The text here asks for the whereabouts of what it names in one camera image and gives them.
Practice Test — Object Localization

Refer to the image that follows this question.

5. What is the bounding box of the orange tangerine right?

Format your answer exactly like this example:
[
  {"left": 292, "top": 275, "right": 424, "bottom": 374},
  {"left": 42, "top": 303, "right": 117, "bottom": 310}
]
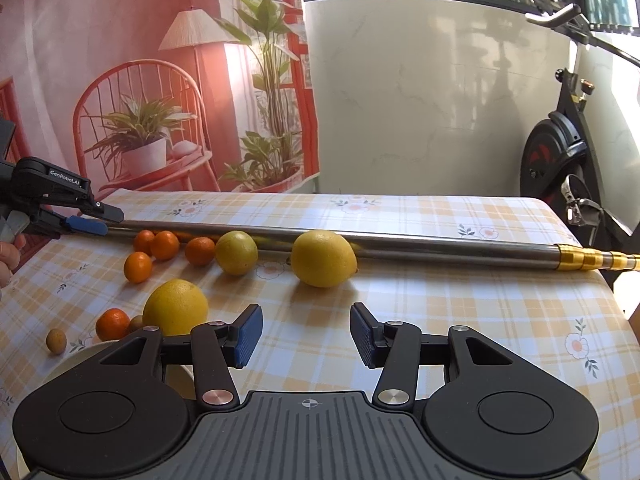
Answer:
[{"left": 184, "top": 236, "right": 216, "bottom": 266}]

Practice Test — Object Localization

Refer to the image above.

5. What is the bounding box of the large yellow lemon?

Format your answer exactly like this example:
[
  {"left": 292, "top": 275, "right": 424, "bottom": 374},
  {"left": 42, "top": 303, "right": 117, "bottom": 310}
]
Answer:
[{"left": 290, "top": 230, "right": 358, "bottom": 288}]

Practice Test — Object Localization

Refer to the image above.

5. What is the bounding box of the black exercise bike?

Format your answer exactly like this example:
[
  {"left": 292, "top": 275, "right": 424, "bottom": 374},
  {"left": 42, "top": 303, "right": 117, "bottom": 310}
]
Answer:
[{"left": 518, "top": 0, "right": 640, "bottom": 288}]

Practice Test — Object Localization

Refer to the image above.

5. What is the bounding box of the orange tangerine front left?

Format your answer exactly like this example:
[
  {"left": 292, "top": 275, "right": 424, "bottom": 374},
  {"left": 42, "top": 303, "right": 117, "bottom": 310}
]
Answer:
[{"left": 124, "top": 252, "right": 153, "bottom": 284}]

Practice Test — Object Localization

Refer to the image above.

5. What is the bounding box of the orange tangerine back middle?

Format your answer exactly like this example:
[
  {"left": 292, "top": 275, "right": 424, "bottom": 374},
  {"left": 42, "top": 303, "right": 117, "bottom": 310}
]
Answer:
[{"left": 150, "top": 231, "right": 180, "bottom": 261}]

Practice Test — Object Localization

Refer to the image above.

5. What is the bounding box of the large yellow grapefruit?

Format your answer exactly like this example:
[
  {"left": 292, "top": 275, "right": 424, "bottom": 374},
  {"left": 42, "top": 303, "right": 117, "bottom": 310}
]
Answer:
[{"left": 142, "top": 278, "right": 208, "bottom": 336}]

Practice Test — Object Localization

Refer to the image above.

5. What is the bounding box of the long metal pole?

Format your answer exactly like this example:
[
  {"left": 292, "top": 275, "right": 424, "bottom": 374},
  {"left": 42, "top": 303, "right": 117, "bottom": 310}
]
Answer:
[{"left": 80, "top": 219, "right": 639, "bottom": 272}]

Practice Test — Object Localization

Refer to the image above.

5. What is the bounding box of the checkered floral tablecloth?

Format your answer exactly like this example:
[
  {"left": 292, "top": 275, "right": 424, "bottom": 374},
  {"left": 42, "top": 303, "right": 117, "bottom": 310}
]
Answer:
[{"left": 1, "top": 191, "right": 639, "bottom": 479}]

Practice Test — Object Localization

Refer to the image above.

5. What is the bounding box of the brown fruit behind tangerine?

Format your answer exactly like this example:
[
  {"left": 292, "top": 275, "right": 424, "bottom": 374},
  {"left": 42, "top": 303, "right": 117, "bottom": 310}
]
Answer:
[{"left": 128, "top": 315, "right": 144, "bottom": 333}]

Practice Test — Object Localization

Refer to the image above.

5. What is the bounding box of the printed room backdrop cloth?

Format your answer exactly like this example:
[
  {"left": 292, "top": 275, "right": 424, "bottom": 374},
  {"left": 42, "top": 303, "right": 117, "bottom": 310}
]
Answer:
[{"left": 1, "top": 0, "right": 320, "bottom": 203}]

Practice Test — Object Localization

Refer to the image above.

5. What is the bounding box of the yellow-green lemon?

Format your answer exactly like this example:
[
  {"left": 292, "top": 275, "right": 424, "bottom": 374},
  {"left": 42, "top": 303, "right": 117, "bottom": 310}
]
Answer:
[{"left": 215, "top": 231, "right": 258, "bottom": 276}]

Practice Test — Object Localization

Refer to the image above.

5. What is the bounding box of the orange tangerine back left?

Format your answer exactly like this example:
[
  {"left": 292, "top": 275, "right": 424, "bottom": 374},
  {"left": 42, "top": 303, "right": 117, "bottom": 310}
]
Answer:
[{"left": 132, "top": 230, "right": 155, "bottom": 256}]

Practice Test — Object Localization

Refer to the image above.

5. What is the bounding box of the small brown fruit on table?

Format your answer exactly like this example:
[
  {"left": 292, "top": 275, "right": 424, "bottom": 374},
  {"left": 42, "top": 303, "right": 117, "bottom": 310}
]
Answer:
[{"left": 46, "top": 328, "right": 67, "bottom": 356}]

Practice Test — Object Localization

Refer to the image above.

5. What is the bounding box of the person's left hand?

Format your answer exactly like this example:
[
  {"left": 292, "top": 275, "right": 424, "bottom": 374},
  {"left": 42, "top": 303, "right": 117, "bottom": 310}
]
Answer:
[{"left": 0, "top": 234, "right": 26, "bottom": 288}]

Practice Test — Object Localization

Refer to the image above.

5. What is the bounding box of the orange tangerine near plate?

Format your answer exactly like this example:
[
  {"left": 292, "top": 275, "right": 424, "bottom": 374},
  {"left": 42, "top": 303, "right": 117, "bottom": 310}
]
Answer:
[{"left": 94, "top": 308, "right": 130, "bottom": 341}]

